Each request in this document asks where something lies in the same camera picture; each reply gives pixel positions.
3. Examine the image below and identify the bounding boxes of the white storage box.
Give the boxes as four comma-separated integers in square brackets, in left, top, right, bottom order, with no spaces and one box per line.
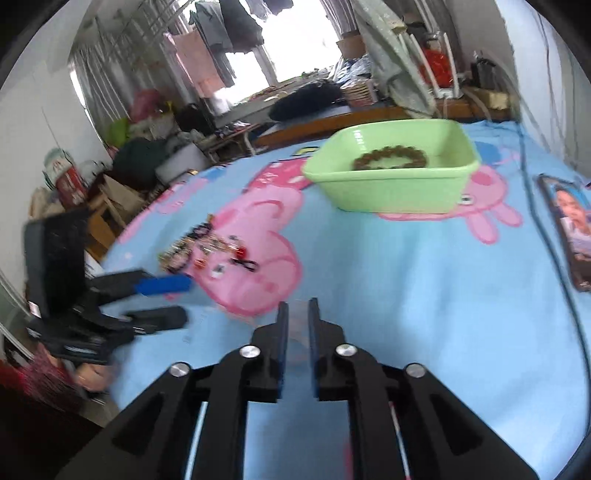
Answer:
[154,142,212,184]

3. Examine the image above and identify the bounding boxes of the person's left forearm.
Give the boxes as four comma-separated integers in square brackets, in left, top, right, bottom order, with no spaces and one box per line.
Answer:
[0,351,85,412]

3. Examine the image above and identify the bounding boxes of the black cushion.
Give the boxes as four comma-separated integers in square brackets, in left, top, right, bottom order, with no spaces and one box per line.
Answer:
[270,82,345,122]

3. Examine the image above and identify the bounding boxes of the dark hanging garment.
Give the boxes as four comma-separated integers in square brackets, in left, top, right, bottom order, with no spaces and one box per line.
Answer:
[219,0,265,48]

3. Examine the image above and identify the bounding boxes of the green plastic basin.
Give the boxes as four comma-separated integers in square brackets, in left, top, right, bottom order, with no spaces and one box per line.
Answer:
[301,119,482,214]

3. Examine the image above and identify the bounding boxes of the white folding rack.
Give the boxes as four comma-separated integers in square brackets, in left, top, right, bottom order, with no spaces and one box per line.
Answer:
[405,31,463,100]

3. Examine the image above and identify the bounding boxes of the person's left hand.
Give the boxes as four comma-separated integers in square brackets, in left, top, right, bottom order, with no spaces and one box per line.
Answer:
[75,362,117,394]

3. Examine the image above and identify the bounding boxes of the dark green bag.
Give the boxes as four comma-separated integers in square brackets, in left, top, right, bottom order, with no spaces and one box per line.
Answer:
[113,137,172,186]

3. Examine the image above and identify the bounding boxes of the pile of assorted jewelry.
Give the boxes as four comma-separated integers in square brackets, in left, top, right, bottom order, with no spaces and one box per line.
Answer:
[157,214,260,278]

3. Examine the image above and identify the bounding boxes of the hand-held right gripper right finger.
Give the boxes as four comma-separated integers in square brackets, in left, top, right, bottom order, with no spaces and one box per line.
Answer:
[308,298,539,480]

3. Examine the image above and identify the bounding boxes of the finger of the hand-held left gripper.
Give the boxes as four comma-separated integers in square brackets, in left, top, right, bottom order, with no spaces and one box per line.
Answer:
[99,305,188,335]
[91,270,193,305]

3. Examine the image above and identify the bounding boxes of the pink plastic bag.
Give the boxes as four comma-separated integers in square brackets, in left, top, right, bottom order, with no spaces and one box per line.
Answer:
[128,89,161,121]

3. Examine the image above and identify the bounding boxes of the wooden stool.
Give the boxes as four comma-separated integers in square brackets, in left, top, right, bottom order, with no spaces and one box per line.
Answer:
[87,172,147,260]

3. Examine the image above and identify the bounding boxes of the grey hanging shirt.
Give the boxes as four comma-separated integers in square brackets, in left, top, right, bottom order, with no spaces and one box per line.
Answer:
[188,1,237,89]

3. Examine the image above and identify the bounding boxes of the floral green cloth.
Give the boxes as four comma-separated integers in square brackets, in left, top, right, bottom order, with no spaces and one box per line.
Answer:
[355,0,437,117]

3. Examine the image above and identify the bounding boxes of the dark cable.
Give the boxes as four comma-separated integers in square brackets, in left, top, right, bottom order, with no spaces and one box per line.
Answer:
[516,121,591,407]

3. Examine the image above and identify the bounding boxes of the brown bead bracelet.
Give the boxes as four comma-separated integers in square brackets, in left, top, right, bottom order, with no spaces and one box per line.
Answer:
[353,146,428,171]

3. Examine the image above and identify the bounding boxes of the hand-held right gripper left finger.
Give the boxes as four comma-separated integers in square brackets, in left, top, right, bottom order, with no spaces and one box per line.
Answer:
[55,302,290,480]

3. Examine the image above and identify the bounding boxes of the pink hanging towel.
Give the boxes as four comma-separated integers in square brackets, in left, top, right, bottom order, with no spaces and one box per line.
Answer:
[172,31,228,99]

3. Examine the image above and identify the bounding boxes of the person's dark pants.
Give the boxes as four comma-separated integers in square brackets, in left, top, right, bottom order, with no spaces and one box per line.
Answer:
[0,385,112,480]

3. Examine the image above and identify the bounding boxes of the green plastic bag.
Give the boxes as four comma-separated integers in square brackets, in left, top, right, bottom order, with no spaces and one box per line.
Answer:
[107,117,131,145]

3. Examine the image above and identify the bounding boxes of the smartphone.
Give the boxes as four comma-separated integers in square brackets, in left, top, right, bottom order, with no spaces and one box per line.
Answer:
[537,174,591,293]

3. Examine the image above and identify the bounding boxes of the wooden bed frame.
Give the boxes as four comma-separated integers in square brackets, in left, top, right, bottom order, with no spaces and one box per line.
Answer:
[253,100,514,149]

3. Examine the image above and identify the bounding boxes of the grey striped curtain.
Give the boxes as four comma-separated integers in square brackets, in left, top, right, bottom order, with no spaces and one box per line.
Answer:
[68,31,140,136]

